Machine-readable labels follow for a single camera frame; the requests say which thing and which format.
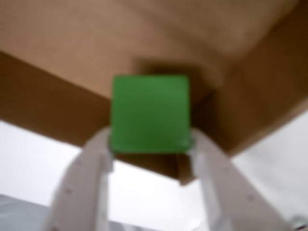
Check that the green cube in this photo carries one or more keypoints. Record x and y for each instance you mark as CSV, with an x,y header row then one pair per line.
x,y
149,113

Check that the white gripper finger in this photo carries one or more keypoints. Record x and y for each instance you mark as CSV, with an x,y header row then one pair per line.
x,y
79,197
228,204

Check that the brown cardboard box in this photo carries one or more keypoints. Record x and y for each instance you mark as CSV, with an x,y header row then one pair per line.
x,y
72,36

